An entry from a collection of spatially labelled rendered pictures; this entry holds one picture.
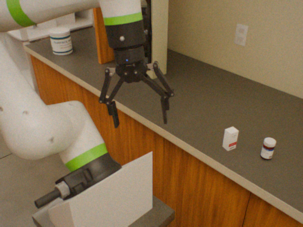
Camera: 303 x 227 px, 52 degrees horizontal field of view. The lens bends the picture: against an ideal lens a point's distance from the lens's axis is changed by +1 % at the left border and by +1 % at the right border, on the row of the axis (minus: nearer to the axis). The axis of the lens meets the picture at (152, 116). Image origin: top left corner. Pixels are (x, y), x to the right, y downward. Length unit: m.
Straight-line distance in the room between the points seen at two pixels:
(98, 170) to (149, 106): 0.71
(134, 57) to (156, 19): 0.91
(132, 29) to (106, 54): 1.24
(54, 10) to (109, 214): 0.59
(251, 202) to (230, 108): 0.49
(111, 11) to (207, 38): 1.30
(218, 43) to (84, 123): 1.24
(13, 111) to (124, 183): 0.33
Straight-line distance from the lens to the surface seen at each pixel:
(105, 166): 0.87
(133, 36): 0.74
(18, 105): 0.76
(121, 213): 0.93
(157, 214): 1.02
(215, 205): 1.41
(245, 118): 1.48
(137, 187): 0.91
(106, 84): 0.81
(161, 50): 1.73
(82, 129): 0.87
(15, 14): 1.00
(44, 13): 0.96
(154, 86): 0.79
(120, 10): 0.73
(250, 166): 1.22
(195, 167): 1.36
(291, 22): 1.70
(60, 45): 2.13
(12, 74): 0.81
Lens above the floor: 1.74
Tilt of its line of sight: 34 degrees down
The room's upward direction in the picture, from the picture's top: straight up
